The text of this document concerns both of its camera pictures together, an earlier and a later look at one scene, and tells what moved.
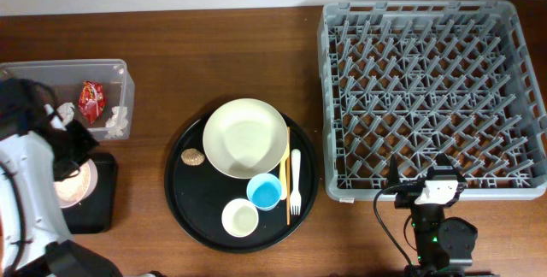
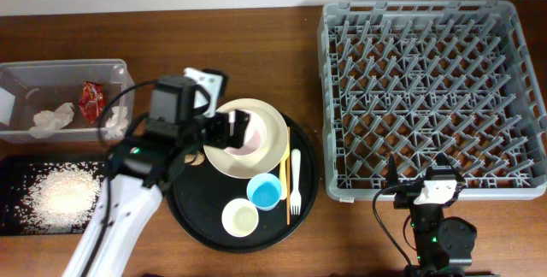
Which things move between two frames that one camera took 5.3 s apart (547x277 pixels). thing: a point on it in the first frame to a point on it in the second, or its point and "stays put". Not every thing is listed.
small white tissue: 117,122 stays put
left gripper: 79,141 to 220,127
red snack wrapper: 91,101 stays put
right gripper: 404,200 stays put
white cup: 240,218 stays put
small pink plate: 74,190 to 255,138
